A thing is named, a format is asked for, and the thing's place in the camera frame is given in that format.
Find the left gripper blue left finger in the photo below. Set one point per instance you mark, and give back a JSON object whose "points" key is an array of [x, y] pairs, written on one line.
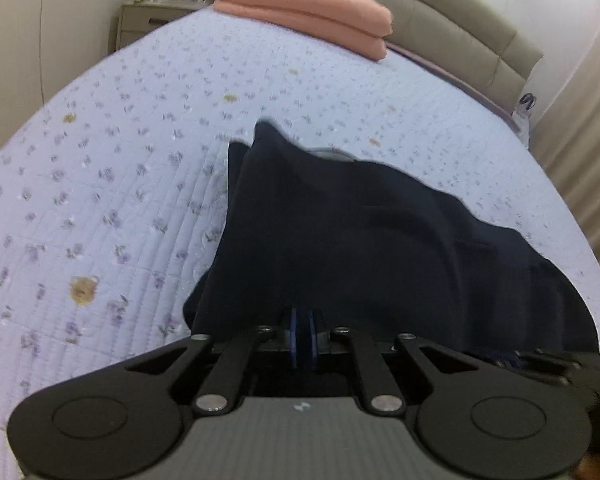
{"points": [[295, 330]]}

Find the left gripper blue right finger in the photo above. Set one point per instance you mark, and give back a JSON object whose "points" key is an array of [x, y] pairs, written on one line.
{"points": [[309, 337]]}

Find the navy hoodie with white stripes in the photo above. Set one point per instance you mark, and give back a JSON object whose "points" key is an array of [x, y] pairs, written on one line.
{"points": [[365, 246]]}

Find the floral quilted bed cover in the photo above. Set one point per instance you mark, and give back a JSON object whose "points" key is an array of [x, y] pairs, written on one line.
{"points": [[112, 196]]}

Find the beige curtain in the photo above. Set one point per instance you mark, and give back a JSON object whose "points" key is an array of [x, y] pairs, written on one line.
{"points": [[566, 143]]}

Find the white shopping bag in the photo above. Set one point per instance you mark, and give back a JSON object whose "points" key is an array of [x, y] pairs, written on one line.
{"points": [[522, 112]]}

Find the pink folded blanket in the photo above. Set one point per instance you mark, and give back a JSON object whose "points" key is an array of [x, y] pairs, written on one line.
{"points": [[360, 26]]}

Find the beige padded headboard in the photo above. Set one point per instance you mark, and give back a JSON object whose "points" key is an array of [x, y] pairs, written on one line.
{"points": [[469, 40]]}

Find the beige nightstand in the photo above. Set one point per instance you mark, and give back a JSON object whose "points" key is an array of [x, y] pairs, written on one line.
{"points": [[137, 19]]}

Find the white wardrobe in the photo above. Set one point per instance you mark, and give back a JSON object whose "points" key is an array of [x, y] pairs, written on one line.
{"points": [[45, 44]]}

